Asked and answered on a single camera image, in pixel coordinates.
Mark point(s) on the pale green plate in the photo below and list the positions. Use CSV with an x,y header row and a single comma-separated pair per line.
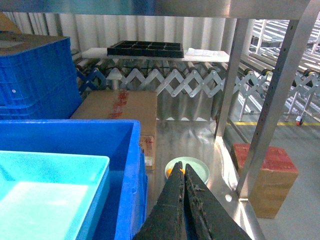
x,y
199,167

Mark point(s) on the blue crate upper back stack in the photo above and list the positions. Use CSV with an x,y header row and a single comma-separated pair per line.
x,y
38,79

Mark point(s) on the orange fruit pieces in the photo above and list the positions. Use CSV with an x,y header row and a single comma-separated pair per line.
x,y
169,171

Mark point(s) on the brown cardboard box red print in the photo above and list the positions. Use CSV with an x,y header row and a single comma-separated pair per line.
x,y
140,105

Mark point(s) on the stainless steel shelf rack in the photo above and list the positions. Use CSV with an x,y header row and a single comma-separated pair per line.
x,y
229,138

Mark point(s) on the red topped cardboard box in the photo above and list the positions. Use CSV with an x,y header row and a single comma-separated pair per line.
x,y
275,179

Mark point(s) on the expandable roller conveyor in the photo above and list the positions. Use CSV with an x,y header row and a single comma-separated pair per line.
x,y
190,79

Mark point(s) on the teal plastic bin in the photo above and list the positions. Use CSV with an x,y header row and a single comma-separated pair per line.
x,y
51,196

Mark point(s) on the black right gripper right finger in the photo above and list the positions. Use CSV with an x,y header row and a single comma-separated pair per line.
x,y
205,218

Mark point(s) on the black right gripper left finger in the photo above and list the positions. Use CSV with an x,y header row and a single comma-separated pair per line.
x,y
166,217

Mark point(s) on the blue open target crate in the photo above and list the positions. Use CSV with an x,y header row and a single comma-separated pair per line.
x,y
125,208

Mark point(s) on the black compartment tray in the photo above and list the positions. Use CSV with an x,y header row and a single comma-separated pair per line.
x,y
147,49

